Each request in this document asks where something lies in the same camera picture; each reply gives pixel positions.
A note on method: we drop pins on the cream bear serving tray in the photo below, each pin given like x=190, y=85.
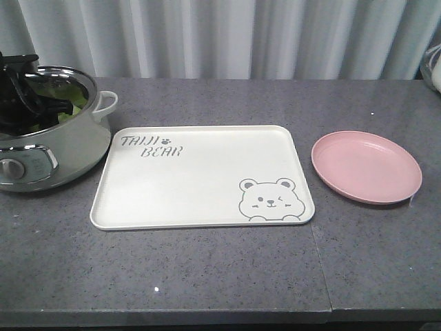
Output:
x=197, y=176

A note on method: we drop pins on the green lettuce leaf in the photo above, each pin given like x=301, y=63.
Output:
x=74, y=100

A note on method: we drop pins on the pale green electric cooking pot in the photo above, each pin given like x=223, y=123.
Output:
x=49, y=158

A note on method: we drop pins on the pink round plate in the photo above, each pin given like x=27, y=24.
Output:
x=366, y=167

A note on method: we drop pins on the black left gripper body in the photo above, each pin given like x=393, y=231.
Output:
x=24, y=111

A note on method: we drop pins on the white pleated curtain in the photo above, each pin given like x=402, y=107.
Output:
x=225, y=39

